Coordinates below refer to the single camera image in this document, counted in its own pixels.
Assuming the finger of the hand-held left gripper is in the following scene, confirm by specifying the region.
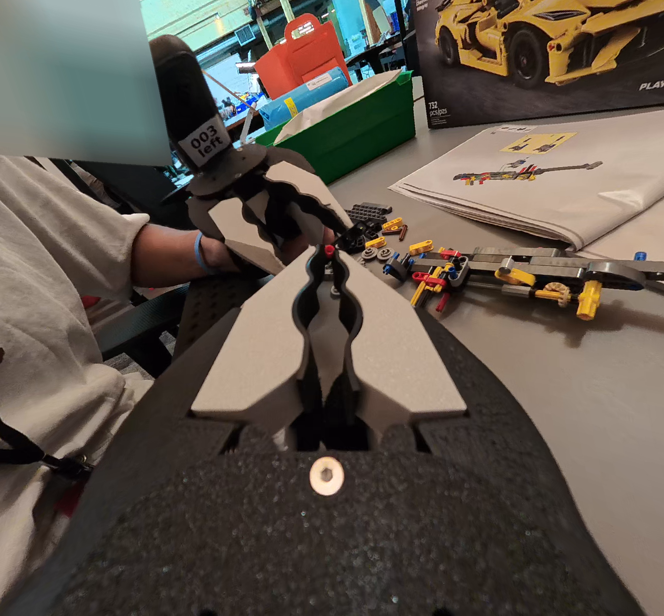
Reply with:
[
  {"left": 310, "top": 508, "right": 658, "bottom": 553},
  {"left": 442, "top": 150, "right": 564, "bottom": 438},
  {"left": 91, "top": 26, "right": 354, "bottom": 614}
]
[
  {"left": 266, "top": 161, "right": 354, "bottom": 236},
  {"left": 207, "top": 196, "right": 287, "bottom": 276}
]

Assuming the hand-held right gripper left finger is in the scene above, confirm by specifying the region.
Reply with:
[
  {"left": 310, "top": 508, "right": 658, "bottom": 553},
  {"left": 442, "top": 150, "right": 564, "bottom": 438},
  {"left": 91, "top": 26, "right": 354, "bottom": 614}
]
[{"left": 191, "top": 245, "right": 322, "bottom": 448}]

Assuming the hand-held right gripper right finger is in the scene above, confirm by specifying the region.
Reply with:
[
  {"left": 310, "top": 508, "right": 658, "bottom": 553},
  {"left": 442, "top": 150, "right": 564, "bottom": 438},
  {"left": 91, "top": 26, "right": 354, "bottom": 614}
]
[{"left": 334, "top": 248, "right": 468, "bottom": 434}]

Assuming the black lego beam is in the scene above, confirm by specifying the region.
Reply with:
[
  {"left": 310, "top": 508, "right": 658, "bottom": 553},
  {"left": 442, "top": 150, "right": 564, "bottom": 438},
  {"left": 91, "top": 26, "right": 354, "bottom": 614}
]
[{"left": 332, "top": 221, "right": 366, "bottom": 253}]

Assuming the partly built lego assembly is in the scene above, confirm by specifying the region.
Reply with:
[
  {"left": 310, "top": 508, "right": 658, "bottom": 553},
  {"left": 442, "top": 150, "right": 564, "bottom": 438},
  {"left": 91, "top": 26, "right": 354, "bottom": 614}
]
[{"left": 384, "top": 246, "right": 664, "bottom": 322}]

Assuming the person's left forearm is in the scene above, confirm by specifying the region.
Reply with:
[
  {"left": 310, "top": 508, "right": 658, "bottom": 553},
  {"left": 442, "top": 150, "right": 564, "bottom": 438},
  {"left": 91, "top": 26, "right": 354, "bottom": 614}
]
[{"left": 130, "top": 221, "right": 205, "bottom": 287}]

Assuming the pile of black lego beams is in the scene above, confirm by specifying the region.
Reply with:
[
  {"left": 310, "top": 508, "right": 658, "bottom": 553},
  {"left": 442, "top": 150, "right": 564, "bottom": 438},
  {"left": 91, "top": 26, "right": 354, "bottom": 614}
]
[{"left": 344, "top": 202, "right": 393, "bottom": 239}]

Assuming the black lego set box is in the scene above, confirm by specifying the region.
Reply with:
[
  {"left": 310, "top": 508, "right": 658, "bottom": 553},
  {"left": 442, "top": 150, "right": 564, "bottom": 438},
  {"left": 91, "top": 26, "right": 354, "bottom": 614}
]
[{"left": 406, "top": 0, "right": 664, "bottom": 130}]

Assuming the lego instruction booklet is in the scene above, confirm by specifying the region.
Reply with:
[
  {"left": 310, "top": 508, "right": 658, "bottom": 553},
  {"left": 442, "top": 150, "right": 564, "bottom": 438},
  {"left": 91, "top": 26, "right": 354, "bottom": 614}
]
[{"left": 388, "top": 110, "right": 664, "bottom": 252}]

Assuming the person's left hand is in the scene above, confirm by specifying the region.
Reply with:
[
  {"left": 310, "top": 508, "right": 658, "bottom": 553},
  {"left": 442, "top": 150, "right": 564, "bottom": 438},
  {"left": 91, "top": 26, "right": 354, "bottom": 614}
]
[{"left": 204, "top": 228, "right": 337, "bottom": 280}]

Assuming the green plastic bin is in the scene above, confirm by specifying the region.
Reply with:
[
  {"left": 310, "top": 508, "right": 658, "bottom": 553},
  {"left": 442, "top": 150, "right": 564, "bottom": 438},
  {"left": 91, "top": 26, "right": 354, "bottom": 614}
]
[{"left": 254, "top": 70, "right": 417, "bottom": 186}]

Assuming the black perforated chair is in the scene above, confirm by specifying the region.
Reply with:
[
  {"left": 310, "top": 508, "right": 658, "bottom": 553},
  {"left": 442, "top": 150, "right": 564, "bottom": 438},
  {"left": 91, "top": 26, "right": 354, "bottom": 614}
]
[{"left": 93, "top": 276, "right": 275, "bottom": 375}]

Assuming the blue plastic roll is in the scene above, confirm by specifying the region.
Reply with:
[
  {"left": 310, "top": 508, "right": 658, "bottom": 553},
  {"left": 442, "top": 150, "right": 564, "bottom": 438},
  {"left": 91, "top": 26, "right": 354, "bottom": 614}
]
[{"left": 258, "top": 67, "right": 349, "bottom": 131}]

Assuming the person's white shirt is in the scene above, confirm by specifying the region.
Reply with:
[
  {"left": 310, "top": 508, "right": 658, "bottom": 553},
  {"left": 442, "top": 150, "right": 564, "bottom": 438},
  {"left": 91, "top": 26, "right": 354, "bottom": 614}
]
[{"left": 0, "top": 155, "right": 156, "bottom": 591}]

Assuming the red carrier box with handle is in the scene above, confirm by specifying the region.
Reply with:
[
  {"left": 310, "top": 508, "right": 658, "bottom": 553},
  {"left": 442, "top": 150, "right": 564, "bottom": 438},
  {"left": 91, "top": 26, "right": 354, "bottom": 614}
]
[{"left": 254, "top": 13, "right": 353, "bottom": 100}]

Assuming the black body strap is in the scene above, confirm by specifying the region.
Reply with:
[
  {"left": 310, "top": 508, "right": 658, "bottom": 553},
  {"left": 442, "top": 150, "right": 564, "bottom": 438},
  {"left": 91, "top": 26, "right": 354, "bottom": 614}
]
[{"left": 0, "top": 419, "right": 96, "bottom": 479}]

